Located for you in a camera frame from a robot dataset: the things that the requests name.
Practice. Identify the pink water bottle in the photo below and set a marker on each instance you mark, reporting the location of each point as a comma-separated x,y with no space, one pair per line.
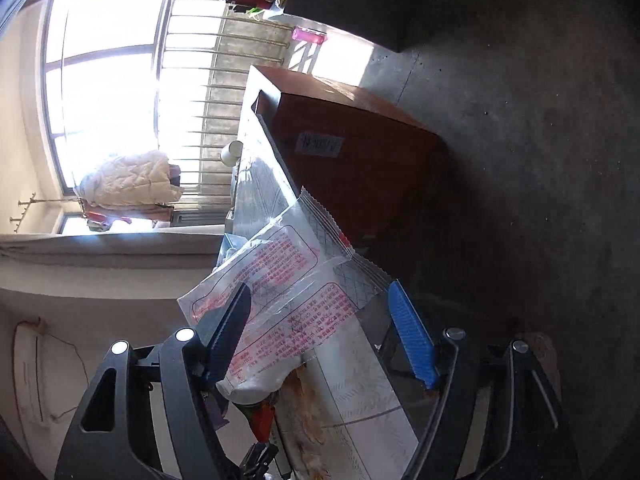
308,35

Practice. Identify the beige quilted jacket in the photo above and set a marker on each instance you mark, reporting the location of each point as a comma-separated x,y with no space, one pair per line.
131,181

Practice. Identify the metal balcony railing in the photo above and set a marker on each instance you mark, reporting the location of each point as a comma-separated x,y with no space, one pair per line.
207,48

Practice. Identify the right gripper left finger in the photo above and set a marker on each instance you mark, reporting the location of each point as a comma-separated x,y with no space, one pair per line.
111,435

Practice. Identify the floral plastic tablecloth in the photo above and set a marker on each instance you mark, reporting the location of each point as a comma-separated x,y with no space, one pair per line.
338,413

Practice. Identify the clear red-printed plastic bag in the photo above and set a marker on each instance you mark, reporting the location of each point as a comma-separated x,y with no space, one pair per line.
305,280

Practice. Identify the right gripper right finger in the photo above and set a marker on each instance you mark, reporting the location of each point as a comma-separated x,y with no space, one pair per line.
526,434

